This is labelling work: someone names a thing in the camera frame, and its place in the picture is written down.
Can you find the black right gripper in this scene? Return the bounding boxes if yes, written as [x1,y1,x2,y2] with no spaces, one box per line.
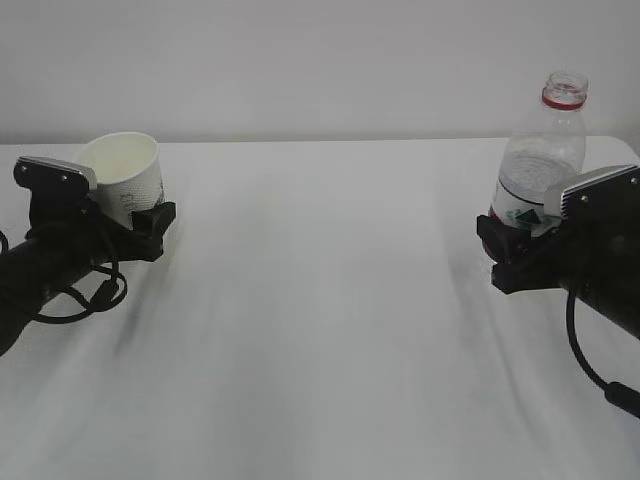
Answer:
[476,215,639,294]

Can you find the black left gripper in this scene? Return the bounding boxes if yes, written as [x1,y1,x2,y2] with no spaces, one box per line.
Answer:
[24,197,176,273]

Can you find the white paper cup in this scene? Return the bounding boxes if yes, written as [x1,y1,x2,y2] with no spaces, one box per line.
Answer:
[73,132,164,230]

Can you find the clear Nongfu Spring water bottle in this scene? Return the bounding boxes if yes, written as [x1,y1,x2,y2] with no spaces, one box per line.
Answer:
[489,71,588,237]

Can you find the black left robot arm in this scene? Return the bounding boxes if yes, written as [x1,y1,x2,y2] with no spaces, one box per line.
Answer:
[1,200,176,353]

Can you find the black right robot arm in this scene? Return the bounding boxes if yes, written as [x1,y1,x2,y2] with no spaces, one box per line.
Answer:
[476,215,639,337]

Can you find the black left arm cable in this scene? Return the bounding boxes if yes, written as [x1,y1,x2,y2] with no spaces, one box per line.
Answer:
[0,219,129,325]

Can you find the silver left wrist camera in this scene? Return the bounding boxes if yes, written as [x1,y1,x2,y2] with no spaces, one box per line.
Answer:
[13,156,98,201]

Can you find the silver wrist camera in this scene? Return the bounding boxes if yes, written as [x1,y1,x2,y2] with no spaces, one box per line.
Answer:
[13,156,98,201]
[543,164,639,222]

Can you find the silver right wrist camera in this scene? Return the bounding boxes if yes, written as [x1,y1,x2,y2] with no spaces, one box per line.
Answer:
[543,164,639,222]

